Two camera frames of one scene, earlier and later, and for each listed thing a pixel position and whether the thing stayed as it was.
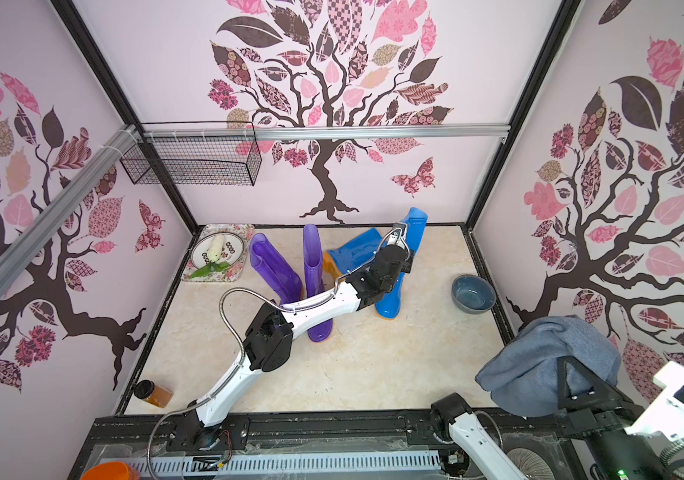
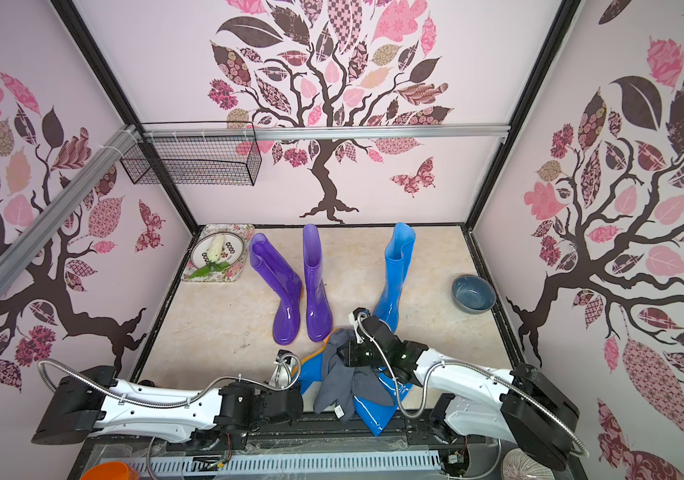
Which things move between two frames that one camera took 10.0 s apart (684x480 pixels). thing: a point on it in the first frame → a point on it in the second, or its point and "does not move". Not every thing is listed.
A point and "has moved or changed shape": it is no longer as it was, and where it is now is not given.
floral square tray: (234, 272) does not move
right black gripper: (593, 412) → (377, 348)
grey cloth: (522, 375) → (340, 383)
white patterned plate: (232, 250) does not move
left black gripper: (408, 260) → (267, 390)
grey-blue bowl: (472, 295) does not move
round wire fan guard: (531, 464) does not move
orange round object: (111, 470) does not move
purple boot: (314, 280) does not move
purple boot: (286, 284) does not move
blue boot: (416, 220) has moved or changed shape
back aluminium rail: (325, 132) does not move
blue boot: (353, 254) → (376, 415)
